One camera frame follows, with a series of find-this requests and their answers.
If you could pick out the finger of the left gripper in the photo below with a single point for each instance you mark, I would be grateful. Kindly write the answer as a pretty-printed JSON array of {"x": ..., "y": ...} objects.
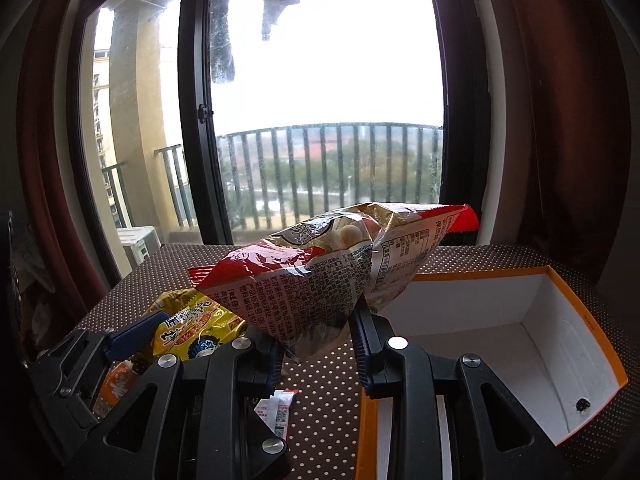
[{"x": 132, "y": 338}]

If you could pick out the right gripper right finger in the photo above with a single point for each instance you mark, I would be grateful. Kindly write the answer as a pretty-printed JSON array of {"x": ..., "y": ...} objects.
[{"x": 448, "y": 418}]

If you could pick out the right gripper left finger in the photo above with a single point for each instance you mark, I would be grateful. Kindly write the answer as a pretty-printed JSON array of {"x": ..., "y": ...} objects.
[{"x": 193, "y": 419}]

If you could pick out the orange clear spicy snack pouch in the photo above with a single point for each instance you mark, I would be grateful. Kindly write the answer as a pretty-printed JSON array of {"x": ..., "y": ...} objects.
[{"x": 119, "y": 379}]

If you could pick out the yellow cartoon noodle snack packet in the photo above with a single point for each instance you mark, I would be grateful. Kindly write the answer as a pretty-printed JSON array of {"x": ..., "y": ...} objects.
[{"x": 196, "y": 325}]

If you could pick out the red white peanut snack bag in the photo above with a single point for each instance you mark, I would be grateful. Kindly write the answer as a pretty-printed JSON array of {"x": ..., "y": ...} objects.
[{"x": 300, "y": 285}]

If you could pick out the white red sachet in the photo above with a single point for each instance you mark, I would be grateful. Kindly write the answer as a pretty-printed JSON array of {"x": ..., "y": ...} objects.
[{"x": 275, "y": 411}]

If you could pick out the white air conditioner unit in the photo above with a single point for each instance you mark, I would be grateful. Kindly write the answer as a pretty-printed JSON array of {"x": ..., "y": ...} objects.
[{"x": 139, "y": 243}]

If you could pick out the brown polka dot tablecloth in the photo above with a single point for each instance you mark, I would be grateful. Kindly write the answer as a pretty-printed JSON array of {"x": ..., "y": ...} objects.
[{"x": 324, "y": 422}]

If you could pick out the orange cardboard box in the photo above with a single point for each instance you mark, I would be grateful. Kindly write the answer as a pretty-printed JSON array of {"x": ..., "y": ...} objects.
[{"x": 529, "y": 327}]

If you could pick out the dark red curtain left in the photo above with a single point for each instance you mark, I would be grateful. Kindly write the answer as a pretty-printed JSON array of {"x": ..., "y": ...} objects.
[{"x": 75, "y": 281}]

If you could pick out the dark red curtain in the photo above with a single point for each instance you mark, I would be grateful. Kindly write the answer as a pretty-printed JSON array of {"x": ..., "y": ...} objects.
[
  {"x": 75, "y": 281},
  {"x": 560, "y": 137}
]

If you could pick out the black balcony railing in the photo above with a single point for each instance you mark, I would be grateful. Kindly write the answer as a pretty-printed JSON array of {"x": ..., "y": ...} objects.
[{"x": 271, "y": 178}]

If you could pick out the dark red curtain right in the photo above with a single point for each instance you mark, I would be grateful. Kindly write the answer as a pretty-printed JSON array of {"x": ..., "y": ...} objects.
[{"x": 560, "y": 137}]

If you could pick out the black window frame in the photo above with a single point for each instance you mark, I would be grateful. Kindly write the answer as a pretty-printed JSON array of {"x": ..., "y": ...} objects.
[{"x": 462, "y": 51}]

